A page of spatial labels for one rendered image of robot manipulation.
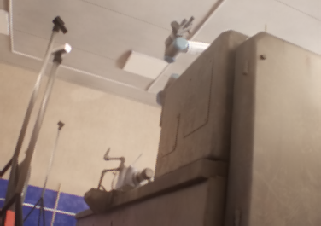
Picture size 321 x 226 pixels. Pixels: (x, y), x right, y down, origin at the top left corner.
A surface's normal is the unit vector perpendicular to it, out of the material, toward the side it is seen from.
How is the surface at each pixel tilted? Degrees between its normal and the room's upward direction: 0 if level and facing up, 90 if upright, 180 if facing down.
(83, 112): 90
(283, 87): 90
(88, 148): 90
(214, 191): 90
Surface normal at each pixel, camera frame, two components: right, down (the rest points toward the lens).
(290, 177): 0.35, -0.32
